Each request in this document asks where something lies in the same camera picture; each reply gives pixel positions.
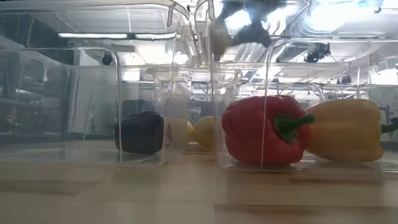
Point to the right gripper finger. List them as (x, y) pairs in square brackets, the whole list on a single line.
[(220, 45)]

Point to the yellow lemon with brown mark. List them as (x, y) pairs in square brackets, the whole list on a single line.
[(204, 132)]

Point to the red bell pepper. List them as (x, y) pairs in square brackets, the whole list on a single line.
[(248, 130)]

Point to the bright yellow lemon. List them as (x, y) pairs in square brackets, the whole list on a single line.
[(182, 132)]

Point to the dark red beet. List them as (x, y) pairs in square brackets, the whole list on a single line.
[(140, 133)]

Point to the yellow bell pepper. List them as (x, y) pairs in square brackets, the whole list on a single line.
[(345, 130)]

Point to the small black ceiling fixture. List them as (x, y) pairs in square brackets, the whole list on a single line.
[(107, 58)]

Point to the ceiling light strip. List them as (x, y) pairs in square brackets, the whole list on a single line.
[(93, 35)]

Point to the clear plastic bin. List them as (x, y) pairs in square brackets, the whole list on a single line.
[(37, 155), (342, 166)]

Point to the dark background furniture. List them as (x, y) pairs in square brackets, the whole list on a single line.
[(31, 93)]

